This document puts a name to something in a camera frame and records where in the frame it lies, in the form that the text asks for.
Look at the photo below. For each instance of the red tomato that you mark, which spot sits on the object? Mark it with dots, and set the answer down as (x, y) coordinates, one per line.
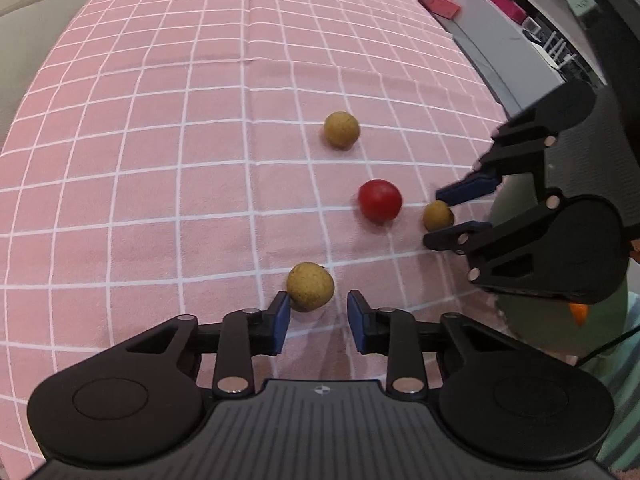
(380, 201)

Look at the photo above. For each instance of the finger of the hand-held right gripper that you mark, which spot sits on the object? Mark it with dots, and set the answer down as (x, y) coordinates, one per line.
(470, 189)
(450, 237)

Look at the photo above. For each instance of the pink checked tablecloth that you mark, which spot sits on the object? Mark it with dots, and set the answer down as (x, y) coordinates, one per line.
(175, 135)

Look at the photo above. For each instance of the orange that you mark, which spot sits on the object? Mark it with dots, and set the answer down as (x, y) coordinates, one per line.
(579, 314)

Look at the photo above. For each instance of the white marble television stand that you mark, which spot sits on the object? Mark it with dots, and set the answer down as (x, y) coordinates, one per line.
(490, 35)

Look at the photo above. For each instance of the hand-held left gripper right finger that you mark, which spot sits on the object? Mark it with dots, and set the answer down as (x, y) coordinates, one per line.
(357, 322)

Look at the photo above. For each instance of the beige sofa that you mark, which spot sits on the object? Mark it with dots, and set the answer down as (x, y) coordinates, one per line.
(30, 35)

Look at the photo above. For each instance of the white router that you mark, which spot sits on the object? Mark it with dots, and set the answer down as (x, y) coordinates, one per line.
(555, 50)

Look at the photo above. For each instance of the brown longan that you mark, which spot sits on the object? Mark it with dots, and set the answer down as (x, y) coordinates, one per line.
(438, 216)
(310, 285)
(341, 130)

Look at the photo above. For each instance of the green colander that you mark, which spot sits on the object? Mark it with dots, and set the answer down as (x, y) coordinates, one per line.
(540, 325)

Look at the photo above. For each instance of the magenta box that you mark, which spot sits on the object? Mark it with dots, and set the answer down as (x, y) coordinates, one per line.
(509, 6)

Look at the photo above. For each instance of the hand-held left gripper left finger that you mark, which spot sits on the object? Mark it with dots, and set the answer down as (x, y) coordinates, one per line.
(280, 322)

